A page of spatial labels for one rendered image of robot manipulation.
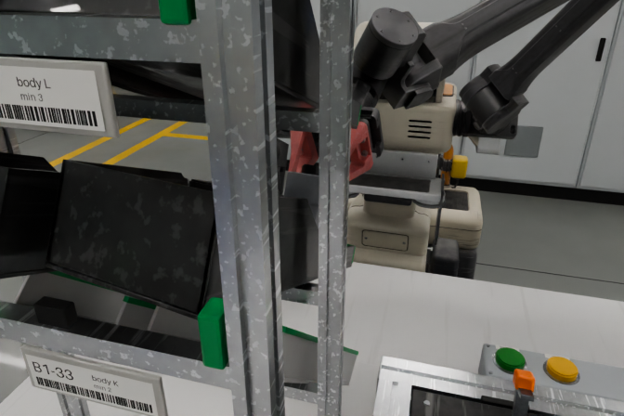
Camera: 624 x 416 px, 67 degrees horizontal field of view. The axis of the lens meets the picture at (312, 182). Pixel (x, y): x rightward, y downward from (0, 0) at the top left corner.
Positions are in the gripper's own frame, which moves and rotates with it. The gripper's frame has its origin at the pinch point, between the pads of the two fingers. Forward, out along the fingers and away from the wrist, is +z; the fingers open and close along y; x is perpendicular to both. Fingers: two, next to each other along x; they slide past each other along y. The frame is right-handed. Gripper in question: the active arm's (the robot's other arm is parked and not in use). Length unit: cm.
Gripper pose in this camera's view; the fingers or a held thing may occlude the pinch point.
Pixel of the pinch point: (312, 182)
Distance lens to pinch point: 50.8
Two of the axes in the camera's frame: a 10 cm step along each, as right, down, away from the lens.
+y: 9.1, 1.5, -4.0
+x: 2.1, 6.6, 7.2
